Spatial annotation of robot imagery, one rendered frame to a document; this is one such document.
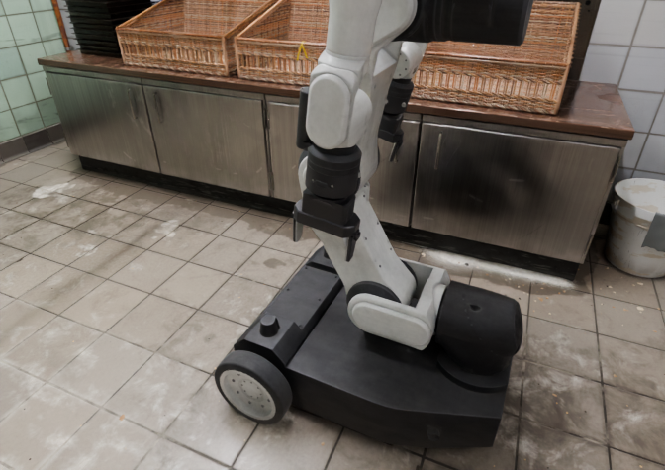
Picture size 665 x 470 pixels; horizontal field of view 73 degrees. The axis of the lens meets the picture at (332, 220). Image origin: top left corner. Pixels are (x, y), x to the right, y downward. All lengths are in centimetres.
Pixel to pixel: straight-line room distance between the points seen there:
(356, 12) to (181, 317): 117
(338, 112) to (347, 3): 14
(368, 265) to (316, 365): 27
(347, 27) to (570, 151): 104
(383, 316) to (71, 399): 86
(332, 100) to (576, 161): 105
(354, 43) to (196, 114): 141
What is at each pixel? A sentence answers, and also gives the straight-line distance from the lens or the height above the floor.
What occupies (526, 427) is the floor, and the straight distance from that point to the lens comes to 132.
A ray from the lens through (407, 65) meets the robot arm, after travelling 107.
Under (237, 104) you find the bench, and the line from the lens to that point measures 185.
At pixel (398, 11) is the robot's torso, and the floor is 93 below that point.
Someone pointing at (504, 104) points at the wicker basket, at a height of 60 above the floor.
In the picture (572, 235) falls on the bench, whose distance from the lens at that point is 168.
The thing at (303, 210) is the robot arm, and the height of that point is 63.
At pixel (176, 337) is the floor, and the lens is 149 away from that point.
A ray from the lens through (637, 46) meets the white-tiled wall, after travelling 204.
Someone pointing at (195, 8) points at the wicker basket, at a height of 77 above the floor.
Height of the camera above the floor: 102
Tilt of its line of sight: 31 degrees down
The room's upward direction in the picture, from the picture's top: straight up
